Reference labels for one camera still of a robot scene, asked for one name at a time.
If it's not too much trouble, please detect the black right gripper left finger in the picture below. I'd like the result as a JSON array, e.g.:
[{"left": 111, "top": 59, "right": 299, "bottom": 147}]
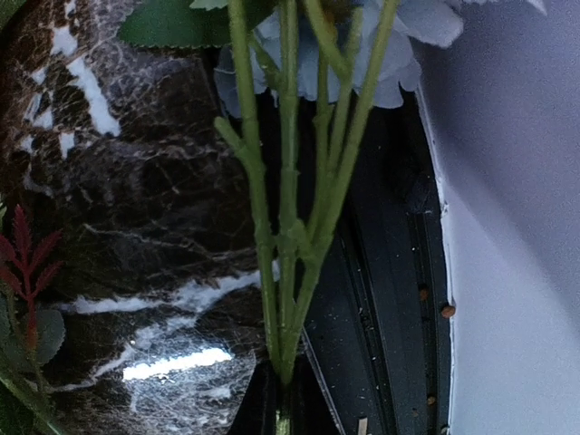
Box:
[{"left": 227, "top": 362, "right": 277, "bottom": 435}]

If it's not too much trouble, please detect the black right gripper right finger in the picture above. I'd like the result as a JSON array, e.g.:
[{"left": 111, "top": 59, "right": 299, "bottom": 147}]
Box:
[{"left": 291, "top": 355, "right": 338, "bottom": 435}]

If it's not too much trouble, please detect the blue flower stem bunch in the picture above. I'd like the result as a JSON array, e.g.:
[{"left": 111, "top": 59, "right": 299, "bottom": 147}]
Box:
[{"left": 116, "top": 0, "right": 466, "bottom": 435}]

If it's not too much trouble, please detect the pink white rose bunch right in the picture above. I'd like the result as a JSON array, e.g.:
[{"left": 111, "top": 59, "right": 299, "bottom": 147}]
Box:
[{"left": 1, "top": 205, "right": 66, "bottom": 434}]

